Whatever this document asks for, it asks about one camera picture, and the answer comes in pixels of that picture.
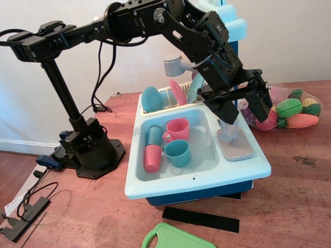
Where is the light blue toy sink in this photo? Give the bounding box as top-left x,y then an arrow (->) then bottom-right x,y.
125,102 -> 272,206

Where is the black camera cable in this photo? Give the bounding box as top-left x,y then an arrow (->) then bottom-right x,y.
91,41 -> 118,113

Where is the black velcro strip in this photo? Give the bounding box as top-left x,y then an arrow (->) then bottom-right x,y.
162,207 -> 240,233

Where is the white paper sheet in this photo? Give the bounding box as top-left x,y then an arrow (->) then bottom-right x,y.
4,173 -> 38,216

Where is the blue table clamp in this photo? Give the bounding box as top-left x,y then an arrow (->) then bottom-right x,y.
36,155 -> 63,171

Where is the net bag of toy food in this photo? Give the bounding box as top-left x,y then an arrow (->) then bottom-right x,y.
238,84 -> 322,131

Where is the pink toy mug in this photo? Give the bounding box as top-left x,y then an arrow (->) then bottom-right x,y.
162,118 -> 190,143

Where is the grey toy faucet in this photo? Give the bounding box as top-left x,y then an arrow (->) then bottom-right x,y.
163,52 -> 253,162

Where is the black usb hub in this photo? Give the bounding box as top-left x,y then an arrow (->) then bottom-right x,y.
1,197 -> 51,243

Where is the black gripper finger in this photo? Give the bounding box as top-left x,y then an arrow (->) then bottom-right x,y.
245,91 -> 273,122
204,99 -> 238,124

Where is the cream dish rack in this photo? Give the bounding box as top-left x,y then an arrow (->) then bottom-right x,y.
138,86 -> 203,117

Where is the pink toy plate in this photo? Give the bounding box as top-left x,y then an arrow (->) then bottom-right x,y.
169,80 -> 187,106

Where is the teal toy tumbler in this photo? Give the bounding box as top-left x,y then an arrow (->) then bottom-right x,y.
146,126 -> 163,146

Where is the pink toy tumbler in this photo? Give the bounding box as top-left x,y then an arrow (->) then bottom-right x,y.
144,145 -> 162,173

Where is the light teal toy plate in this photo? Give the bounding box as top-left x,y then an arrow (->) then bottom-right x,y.
186,73 -> 205,104

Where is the green toy cutting board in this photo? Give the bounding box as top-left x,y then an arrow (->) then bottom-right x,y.
141,223 -> 216,248

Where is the teal toy mug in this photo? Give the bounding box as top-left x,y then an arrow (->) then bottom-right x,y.
163,139 -> 191,168

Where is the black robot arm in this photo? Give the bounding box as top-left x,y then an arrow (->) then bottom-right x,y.
1,1 -> 272,179

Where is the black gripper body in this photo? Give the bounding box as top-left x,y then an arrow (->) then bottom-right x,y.
190,43 -> 270,103

